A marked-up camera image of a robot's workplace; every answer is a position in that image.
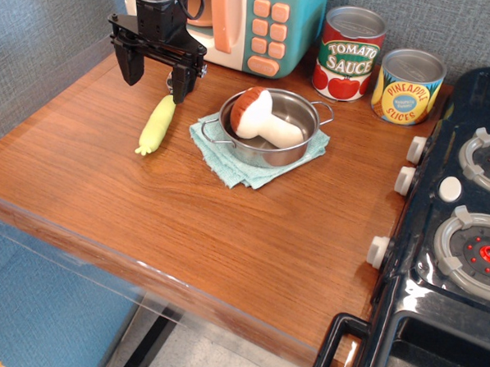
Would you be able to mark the tomato sauce can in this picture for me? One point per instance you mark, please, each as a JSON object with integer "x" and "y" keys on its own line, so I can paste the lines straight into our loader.
{"x": 351, "y": 43}

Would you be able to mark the light blue folded cloth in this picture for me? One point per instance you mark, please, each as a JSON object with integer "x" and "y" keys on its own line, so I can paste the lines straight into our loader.
{"x": 233, "y": 171}

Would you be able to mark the black toy stove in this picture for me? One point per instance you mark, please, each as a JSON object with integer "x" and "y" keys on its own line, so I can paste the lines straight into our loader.
{"x": 431, "y": 303}

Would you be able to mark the pineapple slices can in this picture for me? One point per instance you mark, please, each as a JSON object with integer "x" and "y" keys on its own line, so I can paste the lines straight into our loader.
{"x": 407, "y": 87}

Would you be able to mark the silver metal pot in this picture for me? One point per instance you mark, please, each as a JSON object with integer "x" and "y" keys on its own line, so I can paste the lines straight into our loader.
{"x": 290, "y": 107}

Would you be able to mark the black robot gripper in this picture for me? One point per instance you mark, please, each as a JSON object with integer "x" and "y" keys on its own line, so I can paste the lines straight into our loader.
{"x": 158, "y": 31}

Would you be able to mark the toy microwave teal and cream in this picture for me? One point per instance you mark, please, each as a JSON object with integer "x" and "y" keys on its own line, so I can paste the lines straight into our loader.
{"x": 265, "y": 38}

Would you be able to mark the plush mushroom brown cap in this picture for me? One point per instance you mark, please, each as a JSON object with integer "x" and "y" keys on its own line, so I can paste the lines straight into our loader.
{"x": 251, "y": 116}

